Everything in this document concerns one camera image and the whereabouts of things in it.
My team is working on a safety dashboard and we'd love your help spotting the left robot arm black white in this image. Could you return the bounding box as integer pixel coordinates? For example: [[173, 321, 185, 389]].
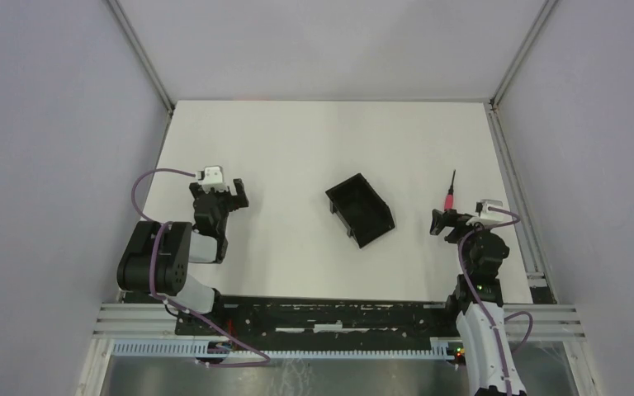
[[116, 178, 249, 337]]

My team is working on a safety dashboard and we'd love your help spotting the black plastic bin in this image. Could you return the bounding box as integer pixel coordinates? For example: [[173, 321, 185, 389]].
[[325, 173, 395, 248]]

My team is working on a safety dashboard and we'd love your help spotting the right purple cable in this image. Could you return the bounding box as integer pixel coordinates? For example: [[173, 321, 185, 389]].
[[457, 206, 535, 396]]

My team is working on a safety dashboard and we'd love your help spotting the aluminium frame post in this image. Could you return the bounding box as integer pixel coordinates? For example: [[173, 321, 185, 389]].
[[490, 0, 560, 109], [103, 0, 176, 116]]

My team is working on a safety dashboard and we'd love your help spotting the aluminium frame post left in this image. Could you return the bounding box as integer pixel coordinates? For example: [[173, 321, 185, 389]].
[[103, 0, 176, 116]]

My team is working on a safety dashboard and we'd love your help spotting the aluminium frame post right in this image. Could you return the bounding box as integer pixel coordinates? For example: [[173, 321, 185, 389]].
[[490, 0, 560, 109]]

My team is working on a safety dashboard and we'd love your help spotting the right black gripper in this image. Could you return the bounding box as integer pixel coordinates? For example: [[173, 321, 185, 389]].
[[429, 209, 492, 274]]

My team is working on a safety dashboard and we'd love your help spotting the purple cable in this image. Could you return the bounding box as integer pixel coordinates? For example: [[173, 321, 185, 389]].
[[131, 167, 272, 368], [457, 206, 535, 396]]

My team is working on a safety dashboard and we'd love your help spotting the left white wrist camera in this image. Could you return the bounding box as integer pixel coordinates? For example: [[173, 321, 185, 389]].
[[196, 166, 225, 186]]

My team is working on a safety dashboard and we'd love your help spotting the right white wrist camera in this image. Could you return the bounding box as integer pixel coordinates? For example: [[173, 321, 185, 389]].
[[475, 199, 505, 223]]

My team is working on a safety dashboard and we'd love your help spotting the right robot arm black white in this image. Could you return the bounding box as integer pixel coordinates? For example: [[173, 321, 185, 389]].
[[429, 203, 528, 395]]

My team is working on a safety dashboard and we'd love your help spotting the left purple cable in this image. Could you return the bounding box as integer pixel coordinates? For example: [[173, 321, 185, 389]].
[[131, 167, 272, 368]]

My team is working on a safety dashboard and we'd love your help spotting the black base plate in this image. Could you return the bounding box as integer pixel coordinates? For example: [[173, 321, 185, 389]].
[[205, 295, 457, 337]]

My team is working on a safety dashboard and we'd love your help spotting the red black screwdriver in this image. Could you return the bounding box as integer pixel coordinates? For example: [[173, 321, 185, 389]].
[[443, 170, 457, 211]]

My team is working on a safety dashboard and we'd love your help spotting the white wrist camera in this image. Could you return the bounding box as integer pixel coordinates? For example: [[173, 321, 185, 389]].
[[196, 166, 225, 186], [475, 199, 505, 223]]

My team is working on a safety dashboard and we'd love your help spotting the aluminium rail front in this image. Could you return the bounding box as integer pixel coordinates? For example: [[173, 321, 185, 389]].
[[93, 304, 586, 342]]

